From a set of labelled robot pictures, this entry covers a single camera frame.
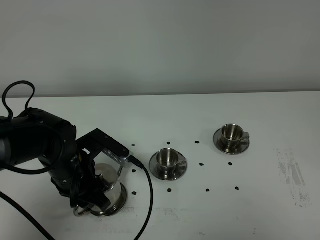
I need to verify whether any left camera black cable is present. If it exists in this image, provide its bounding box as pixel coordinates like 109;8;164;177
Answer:
0;80;154;240

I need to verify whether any steel teacup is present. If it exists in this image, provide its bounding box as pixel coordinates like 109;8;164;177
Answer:
221;123;250;147
155;148;187;172

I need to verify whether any stainless steel teapot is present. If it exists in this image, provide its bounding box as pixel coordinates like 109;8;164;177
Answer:
73;163;128;217

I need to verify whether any near steel saucer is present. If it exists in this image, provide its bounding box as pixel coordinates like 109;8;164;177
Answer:
149;151;188;181

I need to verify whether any far steel saucer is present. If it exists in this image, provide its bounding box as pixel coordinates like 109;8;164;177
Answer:
213;129;250;155

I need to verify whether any near steel teacup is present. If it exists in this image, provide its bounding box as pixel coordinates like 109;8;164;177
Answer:
155;148;187;172

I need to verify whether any steel saucer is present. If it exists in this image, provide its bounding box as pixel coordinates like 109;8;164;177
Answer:
149;151;188;181
213;129;250;155

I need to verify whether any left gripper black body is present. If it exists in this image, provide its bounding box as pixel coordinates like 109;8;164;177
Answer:
50;128;125;208

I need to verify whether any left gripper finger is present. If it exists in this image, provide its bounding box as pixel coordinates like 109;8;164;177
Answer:
82;175;111;208

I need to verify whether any far steel teacup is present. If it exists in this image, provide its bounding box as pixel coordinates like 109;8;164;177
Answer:
221;123;250;147

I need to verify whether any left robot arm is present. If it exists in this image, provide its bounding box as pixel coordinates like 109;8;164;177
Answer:
0;108;129;211

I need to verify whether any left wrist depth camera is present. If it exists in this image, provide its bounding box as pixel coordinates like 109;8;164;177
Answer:
102;147;133;168

